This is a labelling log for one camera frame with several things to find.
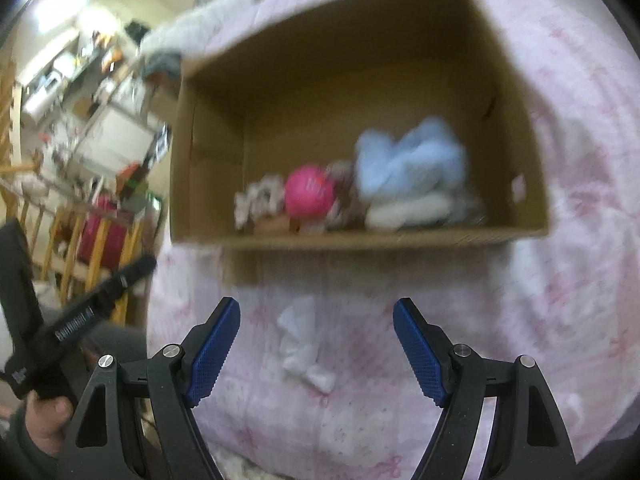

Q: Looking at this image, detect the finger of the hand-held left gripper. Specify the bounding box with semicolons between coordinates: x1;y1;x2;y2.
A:
95;254;159;307

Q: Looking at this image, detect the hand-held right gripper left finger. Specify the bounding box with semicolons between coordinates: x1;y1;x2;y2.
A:
60;296;242;480

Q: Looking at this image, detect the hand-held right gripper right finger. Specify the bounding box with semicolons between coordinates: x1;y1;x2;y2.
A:
392;298;576;480

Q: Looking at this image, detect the white tissue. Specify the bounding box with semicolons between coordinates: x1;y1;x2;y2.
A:
276;299;337;395

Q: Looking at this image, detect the beige fluffy scrunchie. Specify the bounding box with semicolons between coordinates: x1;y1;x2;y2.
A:
364;191;455;232

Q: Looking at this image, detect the white ruffled scrunchie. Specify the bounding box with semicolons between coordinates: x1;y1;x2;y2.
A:
233;174;287;232

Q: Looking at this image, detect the clear plastic bag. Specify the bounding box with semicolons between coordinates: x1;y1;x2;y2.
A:
445;192;489;227

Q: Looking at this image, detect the brown patterned cloth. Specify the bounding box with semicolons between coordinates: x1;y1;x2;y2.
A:
324;160;368;232

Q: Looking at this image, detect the pink round ball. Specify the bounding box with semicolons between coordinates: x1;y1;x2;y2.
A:
283;163;337;222

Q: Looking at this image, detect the light blue fluffy scrunchie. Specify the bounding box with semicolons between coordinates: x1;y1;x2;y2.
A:
354;116;469;207

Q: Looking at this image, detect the brown cardboard box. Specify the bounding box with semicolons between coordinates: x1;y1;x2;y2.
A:
169;0;551;286

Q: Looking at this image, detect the person's left forearm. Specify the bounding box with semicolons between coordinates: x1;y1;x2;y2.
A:
0;405;63;480

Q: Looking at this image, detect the person's left hand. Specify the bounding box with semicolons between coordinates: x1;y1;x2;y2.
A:
22;392;76;459

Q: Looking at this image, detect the pink plastic object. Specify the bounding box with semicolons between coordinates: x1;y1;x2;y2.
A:
77;196;130;270

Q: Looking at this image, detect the wooden railing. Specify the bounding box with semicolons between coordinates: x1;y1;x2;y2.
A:
0;60;151;323

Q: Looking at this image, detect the white low cabinet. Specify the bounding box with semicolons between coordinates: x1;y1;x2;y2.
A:
77;106;157;173

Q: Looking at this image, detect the white fluffy blanket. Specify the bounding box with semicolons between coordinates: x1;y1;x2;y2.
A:
139;0;273;58

